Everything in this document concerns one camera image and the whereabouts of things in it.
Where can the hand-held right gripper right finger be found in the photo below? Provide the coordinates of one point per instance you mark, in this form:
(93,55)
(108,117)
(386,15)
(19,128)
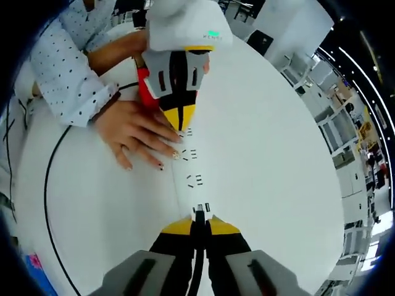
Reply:
(234,268)

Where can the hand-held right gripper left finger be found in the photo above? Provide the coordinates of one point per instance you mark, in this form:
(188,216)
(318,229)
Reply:
(165,265)

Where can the white desk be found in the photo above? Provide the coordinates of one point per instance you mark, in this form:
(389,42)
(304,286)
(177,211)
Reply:
(262,154)

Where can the yellow metal frame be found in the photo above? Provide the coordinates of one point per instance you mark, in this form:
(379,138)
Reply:
(367,134)

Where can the row of white cabinets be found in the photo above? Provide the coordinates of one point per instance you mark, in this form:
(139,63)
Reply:
(342,145)

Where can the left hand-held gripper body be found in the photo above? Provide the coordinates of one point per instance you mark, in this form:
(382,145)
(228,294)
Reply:
(191,24)

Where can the black screen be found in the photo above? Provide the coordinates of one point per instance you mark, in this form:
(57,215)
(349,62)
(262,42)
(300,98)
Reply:
(260,42)

